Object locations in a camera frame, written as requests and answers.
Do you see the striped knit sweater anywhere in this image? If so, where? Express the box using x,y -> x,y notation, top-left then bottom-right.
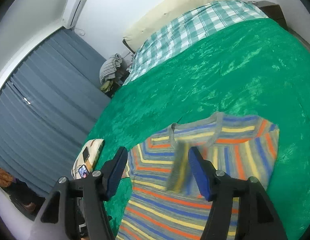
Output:
116,112 -> 279,239

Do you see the smartphone with lit screen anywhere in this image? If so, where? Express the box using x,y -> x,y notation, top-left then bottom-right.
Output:
78,164 -> 89,178

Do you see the dark smartphone on pillow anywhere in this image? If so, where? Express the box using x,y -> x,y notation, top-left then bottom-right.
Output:
82,147 -> 90,163

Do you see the striped small pillow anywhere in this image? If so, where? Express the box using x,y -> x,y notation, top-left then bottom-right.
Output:
71,138 -> 105,179

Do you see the blue grey curtain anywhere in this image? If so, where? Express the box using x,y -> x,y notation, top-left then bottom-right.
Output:
0,29 -> 110,196

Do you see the olive green cloth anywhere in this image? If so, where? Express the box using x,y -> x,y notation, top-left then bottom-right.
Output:
100,80 -> 114,94

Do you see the green floral bedspread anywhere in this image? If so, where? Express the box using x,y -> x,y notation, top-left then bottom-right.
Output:
88,18 -> 310,239

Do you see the grey checked cloth pile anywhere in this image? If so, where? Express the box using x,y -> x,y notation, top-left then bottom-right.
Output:
99,54 -> 123,85

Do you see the green white plaid sheet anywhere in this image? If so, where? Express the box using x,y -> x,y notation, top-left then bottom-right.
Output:
124,0 -> 267,85

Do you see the dark wooden nightstand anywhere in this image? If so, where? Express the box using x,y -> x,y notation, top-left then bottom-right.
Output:
254,1 -> 288,30

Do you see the white air conditioner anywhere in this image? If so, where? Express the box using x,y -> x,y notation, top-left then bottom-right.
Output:
62,0 -> 86,29

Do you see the cream padded headboard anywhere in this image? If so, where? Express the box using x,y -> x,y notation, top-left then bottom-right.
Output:
122,0 -> 225,53

